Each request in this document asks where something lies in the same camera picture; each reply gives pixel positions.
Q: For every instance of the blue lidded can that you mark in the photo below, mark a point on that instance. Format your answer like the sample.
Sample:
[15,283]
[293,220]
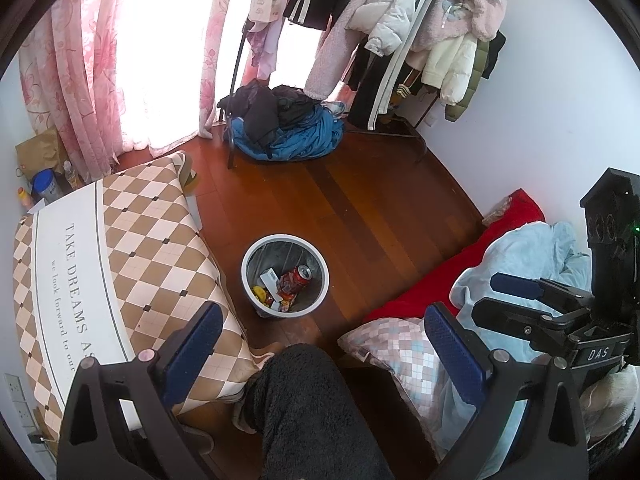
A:
[47,187]

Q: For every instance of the white round trash bin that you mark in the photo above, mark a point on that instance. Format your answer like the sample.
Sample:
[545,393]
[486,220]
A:
[287,255]

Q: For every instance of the white fluffy cloth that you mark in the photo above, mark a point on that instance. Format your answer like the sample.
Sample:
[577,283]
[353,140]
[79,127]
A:
[605,400]

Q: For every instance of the narrow pink floral curtain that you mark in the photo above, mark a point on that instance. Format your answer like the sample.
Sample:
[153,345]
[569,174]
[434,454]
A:
[212,60]

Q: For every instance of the clear plastic bottle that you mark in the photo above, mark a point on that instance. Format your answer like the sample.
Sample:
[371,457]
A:
[71,176]

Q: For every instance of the black metal clothes rack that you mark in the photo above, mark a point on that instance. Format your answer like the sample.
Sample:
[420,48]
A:
[239,60]

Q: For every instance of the light blue blanket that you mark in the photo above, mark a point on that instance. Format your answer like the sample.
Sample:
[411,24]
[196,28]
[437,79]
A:
[525,255]

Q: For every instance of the checkered brown tablecloth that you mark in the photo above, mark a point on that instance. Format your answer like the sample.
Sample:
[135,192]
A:
[150,220]

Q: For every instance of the olive green jacket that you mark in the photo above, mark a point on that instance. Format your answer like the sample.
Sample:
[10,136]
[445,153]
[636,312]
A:
[472,95]

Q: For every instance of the black pants white stripe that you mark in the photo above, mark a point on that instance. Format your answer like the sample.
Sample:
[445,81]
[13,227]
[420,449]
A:
[370,95]

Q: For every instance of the wide pink floral curtain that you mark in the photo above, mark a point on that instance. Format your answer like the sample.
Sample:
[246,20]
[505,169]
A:
[75,60]

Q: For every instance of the cream puffer jacket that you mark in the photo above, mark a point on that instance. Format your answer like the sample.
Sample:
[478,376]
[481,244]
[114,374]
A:
[450,70]

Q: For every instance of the person's leg dark fluffy pants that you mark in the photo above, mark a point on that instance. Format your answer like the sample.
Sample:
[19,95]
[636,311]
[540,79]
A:
[310,410]

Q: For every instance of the orange capped bottle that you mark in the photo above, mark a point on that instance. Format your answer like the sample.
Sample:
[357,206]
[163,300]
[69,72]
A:
[25,197]

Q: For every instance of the orange fries snack packet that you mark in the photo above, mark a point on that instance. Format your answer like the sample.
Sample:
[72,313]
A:
[282,305]

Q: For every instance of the purple hanging cloth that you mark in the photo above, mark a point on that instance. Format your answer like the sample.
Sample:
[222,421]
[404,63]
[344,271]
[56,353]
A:
[262,50]

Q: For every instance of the red blanket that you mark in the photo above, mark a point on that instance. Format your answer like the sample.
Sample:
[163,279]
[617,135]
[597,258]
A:
[450,275]

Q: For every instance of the red soda can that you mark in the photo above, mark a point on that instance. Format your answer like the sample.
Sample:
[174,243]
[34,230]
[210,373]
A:
[295,280]

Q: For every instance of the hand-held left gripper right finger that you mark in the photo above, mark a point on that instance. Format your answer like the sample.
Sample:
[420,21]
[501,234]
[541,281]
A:
[455,355]

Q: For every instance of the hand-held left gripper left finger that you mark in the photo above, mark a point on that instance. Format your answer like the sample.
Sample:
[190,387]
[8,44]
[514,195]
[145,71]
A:
[195,345]

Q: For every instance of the pink fleece coat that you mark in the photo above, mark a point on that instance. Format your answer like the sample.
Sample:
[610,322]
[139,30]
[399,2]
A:
[330,55]

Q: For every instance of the white wall socket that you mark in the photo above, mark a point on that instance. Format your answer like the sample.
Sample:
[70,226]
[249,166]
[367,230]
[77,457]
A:
[431,120]

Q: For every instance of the yellow fruit peel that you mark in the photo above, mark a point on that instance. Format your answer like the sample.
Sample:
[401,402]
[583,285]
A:
[259,292]

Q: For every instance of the checkered pastel pillow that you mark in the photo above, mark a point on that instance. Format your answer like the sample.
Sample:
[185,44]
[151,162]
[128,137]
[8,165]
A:
[400,355]

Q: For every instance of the blue jacket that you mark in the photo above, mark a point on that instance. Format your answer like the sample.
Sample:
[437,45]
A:
[300,142]

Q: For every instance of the brown paper bag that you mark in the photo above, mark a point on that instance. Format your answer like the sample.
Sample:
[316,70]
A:
[42,152]

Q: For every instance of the white power strip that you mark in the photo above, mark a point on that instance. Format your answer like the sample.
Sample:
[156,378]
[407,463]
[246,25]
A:
[15,387]

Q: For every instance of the pink fluffy coat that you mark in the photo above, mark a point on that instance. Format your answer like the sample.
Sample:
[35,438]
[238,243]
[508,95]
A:
[465,5]

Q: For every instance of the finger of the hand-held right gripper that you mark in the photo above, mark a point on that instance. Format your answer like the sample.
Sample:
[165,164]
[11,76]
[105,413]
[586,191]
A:
[525,322]
[520,284]

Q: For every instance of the black garment pile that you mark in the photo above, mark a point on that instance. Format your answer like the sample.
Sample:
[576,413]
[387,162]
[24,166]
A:
[260,110]

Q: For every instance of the white puffer jacket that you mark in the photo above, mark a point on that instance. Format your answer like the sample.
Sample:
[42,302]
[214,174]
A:
[390,5]

